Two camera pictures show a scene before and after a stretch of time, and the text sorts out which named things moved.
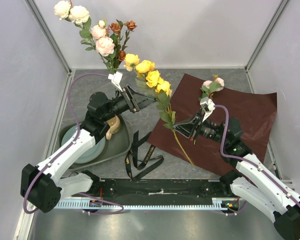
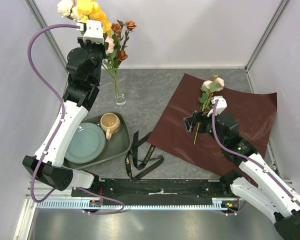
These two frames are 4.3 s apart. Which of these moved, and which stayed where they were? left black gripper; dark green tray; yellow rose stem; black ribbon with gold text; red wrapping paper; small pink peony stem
Moved: yellow rose stem; left black gripper
Stayed: black ribbon with gold text; red wrapping paper; dark green tray; small pink peony stem
